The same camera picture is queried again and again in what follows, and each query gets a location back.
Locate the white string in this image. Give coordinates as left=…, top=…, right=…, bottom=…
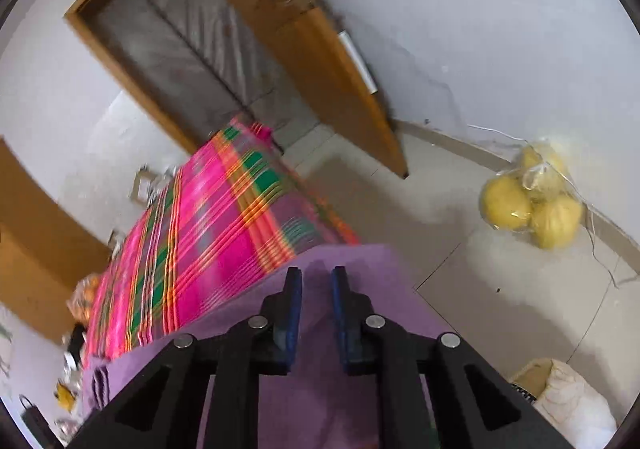
left=467, top=124, right=638, bottom=288

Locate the wooden door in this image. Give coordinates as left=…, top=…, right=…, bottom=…
left=170, top=0, right=410, bottom=179

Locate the clear plastic door curtain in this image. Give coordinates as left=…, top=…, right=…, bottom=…
left=90, top=0, right=321, bottom=150

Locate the clear bag of pomelos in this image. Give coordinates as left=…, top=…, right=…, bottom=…
left=479, top=142, right=585, bottom=250

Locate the brown cardboard box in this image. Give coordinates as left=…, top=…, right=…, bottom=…
left=131, top=168, right=161, bottom=202

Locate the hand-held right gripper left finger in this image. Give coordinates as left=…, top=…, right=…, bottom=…
left=65, top=266, right=303, bottom=449

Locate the white quilted cloth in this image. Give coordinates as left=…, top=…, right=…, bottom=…
left=532, top=359, right=618, bottom=449

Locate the yellow pomelo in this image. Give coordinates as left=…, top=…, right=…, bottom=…
left=530, top=194, right=585, bottom=250
left=480, top=176, right=533, bottom=231
left=520, top=143, right=568, bottom=200

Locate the yellow bag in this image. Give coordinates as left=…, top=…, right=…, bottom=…
left=55, top=379, right=78, bottom=412

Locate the black bag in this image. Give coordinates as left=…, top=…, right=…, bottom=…
left=67, top=324, right=87, bottom=356

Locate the pink green plaid bedsheet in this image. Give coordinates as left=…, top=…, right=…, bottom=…
left=82, top=114, right=361, bottom=370

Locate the white plastic bar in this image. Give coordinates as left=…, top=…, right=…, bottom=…
left=337, top=30, right=377, bottom=94

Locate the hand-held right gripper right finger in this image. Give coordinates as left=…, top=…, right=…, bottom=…
left=331, top=265, right=576, bottom=449

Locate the wooden wardrobe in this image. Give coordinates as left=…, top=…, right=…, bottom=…
left=0, top=136, right=112, bottom=345

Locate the bag of oranges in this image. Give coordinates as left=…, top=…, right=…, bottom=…
left=67, top=274, right=101, bottom=322

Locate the purple fleece garment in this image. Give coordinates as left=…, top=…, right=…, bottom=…
left=80, top=243, right=451, bottom=449

